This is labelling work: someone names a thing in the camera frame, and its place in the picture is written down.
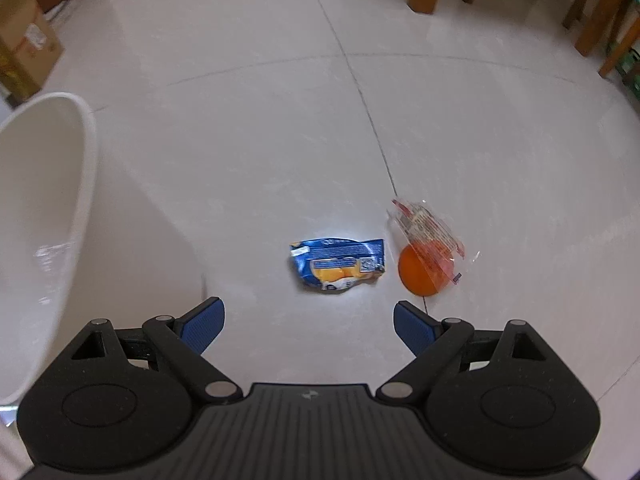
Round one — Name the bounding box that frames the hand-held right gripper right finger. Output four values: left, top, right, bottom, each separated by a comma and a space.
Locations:
375, 300, 548, 403

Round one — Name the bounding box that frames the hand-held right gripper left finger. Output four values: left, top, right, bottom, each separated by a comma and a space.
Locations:
70, 296, 243, 403

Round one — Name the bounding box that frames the orange round lid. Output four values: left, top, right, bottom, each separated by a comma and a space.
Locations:
398, 242, 453, 297

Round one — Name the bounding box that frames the clear red-printed wrapper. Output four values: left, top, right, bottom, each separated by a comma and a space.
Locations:
387, 199, 481, 286

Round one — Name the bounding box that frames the blue snack packet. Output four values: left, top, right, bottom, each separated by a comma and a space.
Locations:
288, 237, 388, 293

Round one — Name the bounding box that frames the white plastic bin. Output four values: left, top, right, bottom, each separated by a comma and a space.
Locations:
0, 92, 98, 406

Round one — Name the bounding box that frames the brown cardboard box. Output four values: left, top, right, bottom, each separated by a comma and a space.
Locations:
0, 0, 66, 103

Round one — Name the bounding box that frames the green box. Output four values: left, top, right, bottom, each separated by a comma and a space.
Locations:
607, 35, 640, 87

